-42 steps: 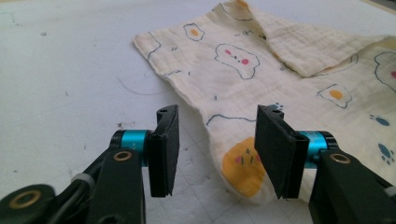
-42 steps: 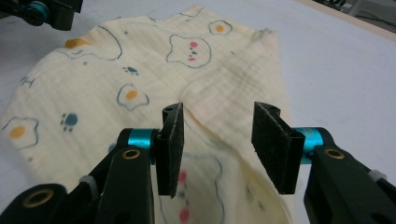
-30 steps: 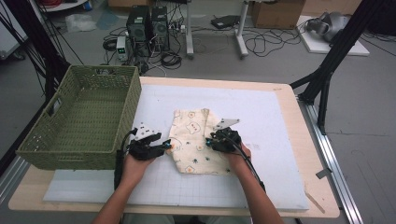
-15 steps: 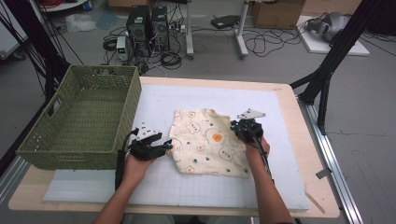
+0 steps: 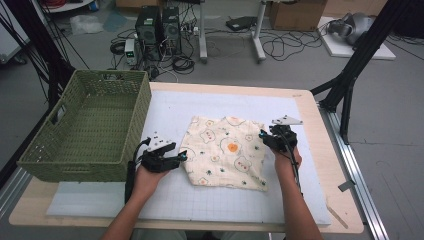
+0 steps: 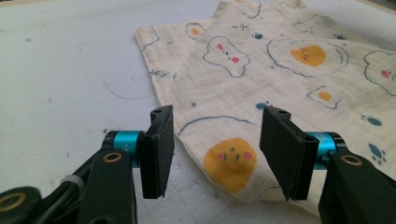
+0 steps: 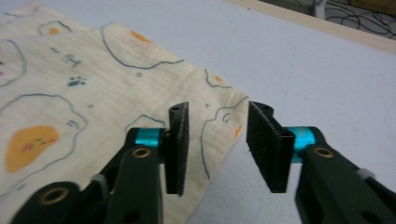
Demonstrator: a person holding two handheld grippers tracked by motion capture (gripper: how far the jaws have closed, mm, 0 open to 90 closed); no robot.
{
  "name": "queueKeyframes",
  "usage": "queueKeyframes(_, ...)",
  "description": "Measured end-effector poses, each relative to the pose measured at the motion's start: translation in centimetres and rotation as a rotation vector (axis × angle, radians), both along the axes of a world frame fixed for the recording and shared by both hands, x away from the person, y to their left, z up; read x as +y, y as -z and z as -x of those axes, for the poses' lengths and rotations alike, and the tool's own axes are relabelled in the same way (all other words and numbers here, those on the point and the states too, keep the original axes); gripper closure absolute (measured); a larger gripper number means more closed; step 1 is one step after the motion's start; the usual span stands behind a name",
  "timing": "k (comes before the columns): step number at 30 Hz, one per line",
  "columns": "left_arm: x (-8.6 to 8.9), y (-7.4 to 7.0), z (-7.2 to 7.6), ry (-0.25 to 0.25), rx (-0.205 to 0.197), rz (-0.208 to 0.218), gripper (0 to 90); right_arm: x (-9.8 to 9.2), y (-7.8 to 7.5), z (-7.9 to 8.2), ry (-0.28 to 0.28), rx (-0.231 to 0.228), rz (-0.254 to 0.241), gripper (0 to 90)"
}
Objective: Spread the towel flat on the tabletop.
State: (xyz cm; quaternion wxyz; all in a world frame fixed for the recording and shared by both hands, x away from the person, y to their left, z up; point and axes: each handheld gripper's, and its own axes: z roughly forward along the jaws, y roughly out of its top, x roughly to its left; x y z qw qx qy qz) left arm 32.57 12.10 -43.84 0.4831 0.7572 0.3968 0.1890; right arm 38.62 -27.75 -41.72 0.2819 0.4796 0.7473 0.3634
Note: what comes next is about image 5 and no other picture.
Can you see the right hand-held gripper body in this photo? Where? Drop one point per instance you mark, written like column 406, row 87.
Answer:
column 283, row 138

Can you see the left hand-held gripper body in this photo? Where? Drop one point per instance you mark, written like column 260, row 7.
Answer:
column 155, row 161

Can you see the cream printed cloth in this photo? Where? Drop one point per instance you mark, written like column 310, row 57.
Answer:
column 226, row 160

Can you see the green woven basket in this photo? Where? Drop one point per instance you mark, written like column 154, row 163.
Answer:
column 83, row 133

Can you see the person's left hand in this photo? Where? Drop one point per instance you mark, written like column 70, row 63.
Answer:
column 145, row 183

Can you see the person's right hand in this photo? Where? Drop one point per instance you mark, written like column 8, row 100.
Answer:
column 286, row 165

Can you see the white grid mat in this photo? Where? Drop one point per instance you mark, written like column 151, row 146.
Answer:
column 216, row 206

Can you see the person's grey trousers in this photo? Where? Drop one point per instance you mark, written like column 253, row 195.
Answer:
column 160, row 235

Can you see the grey tape piece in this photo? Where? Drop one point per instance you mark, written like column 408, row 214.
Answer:
column 346, row 186

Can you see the thin wooden stick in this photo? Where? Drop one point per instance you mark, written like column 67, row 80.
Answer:
column 337, row 216

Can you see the white desk leg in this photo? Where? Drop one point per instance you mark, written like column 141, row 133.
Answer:
column 257, row 36
column 202, row 33

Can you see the white floor board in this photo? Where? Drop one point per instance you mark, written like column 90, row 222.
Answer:
column 336, row 50

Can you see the grey power supply unit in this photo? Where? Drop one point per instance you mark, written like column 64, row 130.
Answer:
column 130, row 50

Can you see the black flat device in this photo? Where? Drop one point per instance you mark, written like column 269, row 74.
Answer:
column 240, row 23

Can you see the black computer tower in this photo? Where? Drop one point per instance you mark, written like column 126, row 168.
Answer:
column 148, row 30
column 171, row 30

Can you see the black metal stand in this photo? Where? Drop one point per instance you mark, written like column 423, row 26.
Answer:
column 40, row 43
column 363, row 50

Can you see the brown cardboard box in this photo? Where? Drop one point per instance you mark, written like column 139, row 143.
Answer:
column 296, row 16

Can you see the grey headset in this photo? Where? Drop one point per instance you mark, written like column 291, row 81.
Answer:
column 356, row 26

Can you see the blue-green sheet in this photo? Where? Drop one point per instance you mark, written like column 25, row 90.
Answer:
column 115, row 21

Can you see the clear plastic bag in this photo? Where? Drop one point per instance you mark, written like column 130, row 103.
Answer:
column 85, row 25

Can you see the white round tabletop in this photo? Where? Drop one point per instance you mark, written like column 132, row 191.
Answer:
column 73, row 6

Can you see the white cabinet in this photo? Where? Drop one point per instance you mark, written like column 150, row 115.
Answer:
column 10, row 43

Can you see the aluminium rail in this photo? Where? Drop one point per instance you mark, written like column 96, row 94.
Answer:
column 13, row 190
column 353, row 166

